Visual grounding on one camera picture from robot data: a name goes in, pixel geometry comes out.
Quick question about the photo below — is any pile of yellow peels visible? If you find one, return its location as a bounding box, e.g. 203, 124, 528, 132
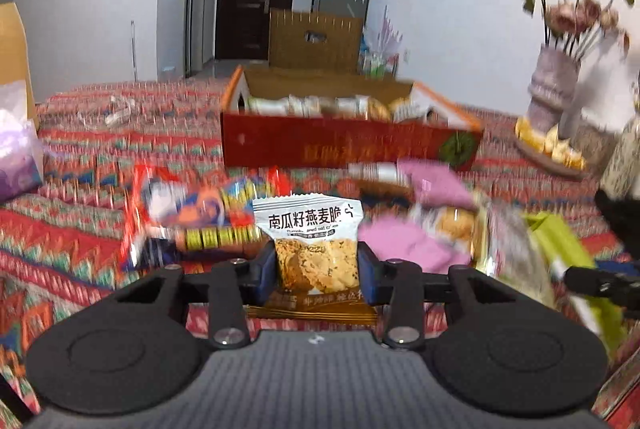
517, 116, 586, 170

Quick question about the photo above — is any purple tissue pack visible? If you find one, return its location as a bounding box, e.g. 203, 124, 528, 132
0, 81, 46, 204

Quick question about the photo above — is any yellow thermos jug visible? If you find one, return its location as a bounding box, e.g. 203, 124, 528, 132
0, 0, 38, 130

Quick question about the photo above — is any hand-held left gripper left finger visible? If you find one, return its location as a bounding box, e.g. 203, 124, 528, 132
115, 241, 278, 350

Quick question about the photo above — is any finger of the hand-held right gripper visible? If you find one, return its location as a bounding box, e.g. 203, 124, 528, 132
564, 265, 640, 307

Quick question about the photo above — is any red cardboard box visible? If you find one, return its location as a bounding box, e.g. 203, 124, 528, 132
220, 65, 485, 172

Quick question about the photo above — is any white cookie packet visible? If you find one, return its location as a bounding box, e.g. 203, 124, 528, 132
251, 193, 363, 305

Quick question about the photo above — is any white cable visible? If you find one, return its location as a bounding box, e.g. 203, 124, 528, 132
82, 96, 136, 130

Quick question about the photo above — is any pile of mixed snack packets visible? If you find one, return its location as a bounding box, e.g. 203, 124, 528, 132
120, 159, 626, 350

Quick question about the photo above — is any black cloth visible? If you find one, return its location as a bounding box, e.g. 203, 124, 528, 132
594, 189, 640, 260

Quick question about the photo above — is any floral white vase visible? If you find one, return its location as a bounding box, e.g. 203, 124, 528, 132
600, 116, 640, 200

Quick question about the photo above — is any glass storage jar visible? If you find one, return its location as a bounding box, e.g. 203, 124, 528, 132
570, 124, 618, 172

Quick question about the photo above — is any pink ribbed vase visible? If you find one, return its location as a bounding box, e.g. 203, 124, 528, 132
526, 44, 583, 134

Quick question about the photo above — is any brown oval plate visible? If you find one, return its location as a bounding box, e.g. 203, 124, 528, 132
514, 119, 588, 180

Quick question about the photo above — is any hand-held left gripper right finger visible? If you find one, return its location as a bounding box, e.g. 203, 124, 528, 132
356, 241, 518, 350

